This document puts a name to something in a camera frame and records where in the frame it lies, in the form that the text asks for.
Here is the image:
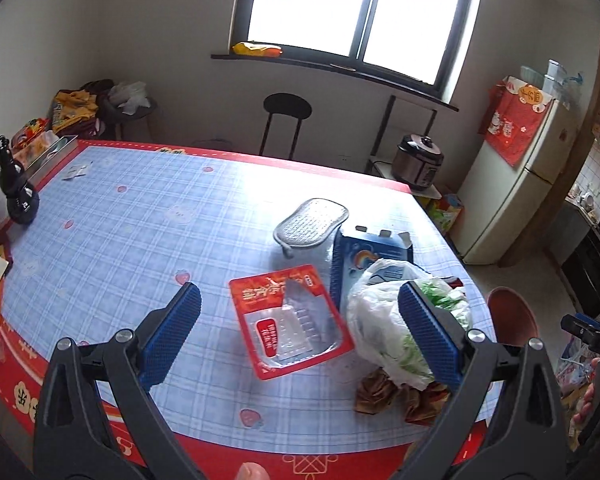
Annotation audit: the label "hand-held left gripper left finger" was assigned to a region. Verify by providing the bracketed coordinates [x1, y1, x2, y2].
[32, 281, 208, 480]

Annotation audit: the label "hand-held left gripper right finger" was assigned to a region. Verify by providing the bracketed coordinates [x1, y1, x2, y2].
[382, 281, 568, 480]

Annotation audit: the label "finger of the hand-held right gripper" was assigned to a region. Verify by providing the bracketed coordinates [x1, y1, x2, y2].
[560, 313, 600, 335]

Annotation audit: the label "white plastic bag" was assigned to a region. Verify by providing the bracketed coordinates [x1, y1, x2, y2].
[346, 258, 473, 391]

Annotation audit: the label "reddish brown bin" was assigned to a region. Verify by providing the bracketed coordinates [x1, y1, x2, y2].
[486, 286, 539, 348]

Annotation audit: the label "brown wrapper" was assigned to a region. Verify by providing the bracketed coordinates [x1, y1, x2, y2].
[355, 367, 453, 426]

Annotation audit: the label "red plastic food tray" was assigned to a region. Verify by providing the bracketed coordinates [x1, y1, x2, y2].
[229, 264, 356, 381]

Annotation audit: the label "blue carton box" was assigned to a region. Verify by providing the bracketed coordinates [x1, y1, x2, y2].
[330, 225, 415, 311]

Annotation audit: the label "person's right hand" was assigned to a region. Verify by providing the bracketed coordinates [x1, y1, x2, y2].
[572, 355, 600, 427]

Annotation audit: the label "black built-in oven stove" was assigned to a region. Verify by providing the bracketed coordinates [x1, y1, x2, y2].
[562, 220, 600, 318]

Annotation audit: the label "blue checked red-edged tablecloth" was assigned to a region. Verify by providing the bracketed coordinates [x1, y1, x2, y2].
[0, 140, 501, 480]

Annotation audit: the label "kitchen counter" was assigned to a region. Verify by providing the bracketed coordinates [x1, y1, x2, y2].
[545, 180, 600, 256]

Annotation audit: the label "colourful packaging bag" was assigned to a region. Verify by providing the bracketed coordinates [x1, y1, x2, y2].
[425, 192, 466, 236]

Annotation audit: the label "cream refrigerator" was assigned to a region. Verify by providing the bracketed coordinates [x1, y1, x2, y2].
[450, 77, 581, 266]

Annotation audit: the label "small white-topped table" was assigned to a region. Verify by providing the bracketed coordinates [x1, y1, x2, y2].
[367, 157, 443, 201]

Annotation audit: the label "steel electric pressure cooker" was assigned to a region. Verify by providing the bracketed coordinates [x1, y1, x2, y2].
[391, 133, 446, 191]

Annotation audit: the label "small white sachet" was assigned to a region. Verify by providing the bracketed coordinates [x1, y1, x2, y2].
[62, 162, 93, 181]

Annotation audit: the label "red printed cloth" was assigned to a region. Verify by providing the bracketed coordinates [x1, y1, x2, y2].
[484, 76, 556, 167]

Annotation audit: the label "steel rectangular container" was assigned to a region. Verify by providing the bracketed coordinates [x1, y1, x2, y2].
[10, 132, 78, 181]

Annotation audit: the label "black bottle-shaped ornament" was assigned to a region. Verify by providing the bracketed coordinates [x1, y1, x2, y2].
[0, 135, 41, 223]

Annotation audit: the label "crumpled white bag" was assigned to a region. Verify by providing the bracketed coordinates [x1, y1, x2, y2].
[109, 81, 151, 111]

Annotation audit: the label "stack of clear containers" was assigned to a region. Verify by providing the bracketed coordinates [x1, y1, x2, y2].
[520, 60, 586, 106]

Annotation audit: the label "yellow clothing pile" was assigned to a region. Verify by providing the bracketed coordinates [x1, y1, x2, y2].
[52, 89, 101, 133]

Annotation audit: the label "red snack packets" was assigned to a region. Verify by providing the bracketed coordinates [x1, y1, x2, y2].
[12, 117, 51, 148]

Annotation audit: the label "black round stool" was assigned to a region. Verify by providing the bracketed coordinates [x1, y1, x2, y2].
[258, 92, 313, 161]

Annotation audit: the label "dark cloth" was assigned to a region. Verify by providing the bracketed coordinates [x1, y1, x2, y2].
[80, 79, 116, 106]

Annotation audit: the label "dark windowsill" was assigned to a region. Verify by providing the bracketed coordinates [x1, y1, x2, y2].
[211, 52, 459, 112]

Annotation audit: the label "yellow packet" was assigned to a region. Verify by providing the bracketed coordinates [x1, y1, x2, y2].
[231, 41, 283, 57]

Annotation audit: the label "dark framed window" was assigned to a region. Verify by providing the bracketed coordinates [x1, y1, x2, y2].
[227, 0, 486, 103]

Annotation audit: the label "wooden door frame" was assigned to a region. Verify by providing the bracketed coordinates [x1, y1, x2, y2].
[500, 30, 600, 268]

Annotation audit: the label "black metal frame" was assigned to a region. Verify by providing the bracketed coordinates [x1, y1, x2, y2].
[372, 95, 438, 161]

